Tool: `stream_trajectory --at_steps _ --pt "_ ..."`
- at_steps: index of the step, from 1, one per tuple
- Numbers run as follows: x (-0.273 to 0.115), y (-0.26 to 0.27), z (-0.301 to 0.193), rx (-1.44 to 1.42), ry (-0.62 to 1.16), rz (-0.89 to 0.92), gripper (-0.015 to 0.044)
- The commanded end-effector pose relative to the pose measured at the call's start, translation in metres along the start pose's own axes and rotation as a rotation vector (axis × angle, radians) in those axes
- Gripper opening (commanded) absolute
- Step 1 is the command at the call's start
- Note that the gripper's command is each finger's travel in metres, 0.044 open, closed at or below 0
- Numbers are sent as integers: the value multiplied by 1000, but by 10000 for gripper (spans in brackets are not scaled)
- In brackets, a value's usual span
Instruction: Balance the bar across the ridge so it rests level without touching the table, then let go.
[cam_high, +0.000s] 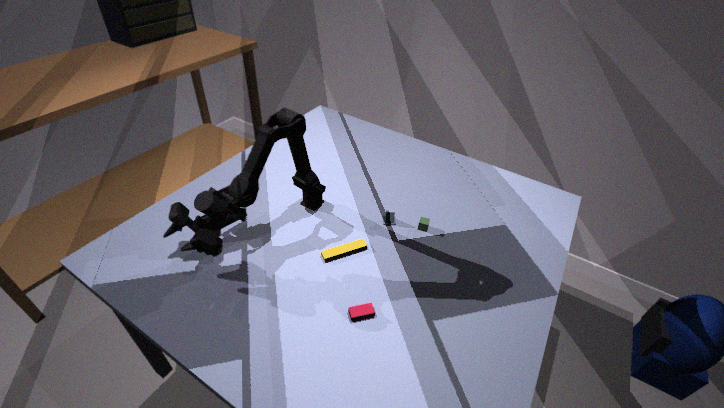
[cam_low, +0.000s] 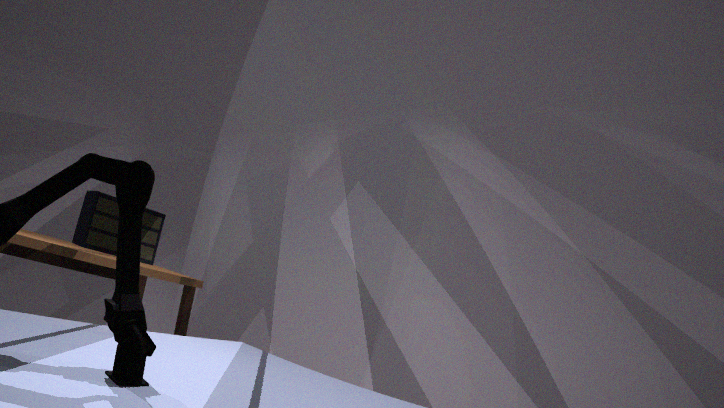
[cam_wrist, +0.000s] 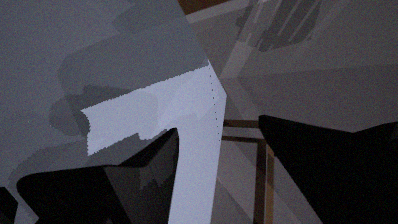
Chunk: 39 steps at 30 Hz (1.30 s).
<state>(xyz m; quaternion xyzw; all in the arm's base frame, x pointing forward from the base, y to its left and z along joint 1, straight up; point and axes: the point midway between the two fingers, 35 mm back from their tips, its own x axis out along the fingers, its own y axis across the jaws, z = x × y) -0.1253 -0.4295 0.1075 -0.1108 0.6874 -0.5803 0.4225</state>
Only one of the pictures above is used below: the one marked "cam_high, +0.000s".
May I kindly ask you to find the red rectangular bar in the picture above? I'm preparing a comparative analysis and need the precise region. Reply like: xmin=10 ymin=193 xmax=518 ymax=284
xmin=348 ymin=303 xmax=375 ymax=321

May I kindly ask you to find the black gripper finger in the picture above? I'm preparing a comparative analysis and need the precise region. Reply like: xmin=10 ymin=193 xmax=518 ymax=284
xmin=164 ymin=223 xmax=182 ymax=238
xmin=180 ymin=242 xmax=196 ymax=252

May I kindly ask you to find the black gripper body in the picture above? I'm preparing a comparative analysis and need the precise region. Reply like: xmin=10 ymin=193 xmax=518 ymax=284
xmin=169 ymin=202 xmax=223 ymax=257

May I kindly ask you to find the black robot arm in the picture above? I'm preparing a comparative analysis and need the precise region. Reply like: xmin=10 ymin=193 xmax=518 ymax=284
xmin=190 ymin=107 xmax=326 ymax=255

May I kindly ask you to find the yellow bar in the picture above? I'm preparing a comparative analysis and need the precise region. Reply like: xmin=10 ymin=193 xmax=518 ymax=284
xmin=321 ymin=239 xmax=367 ymax=262

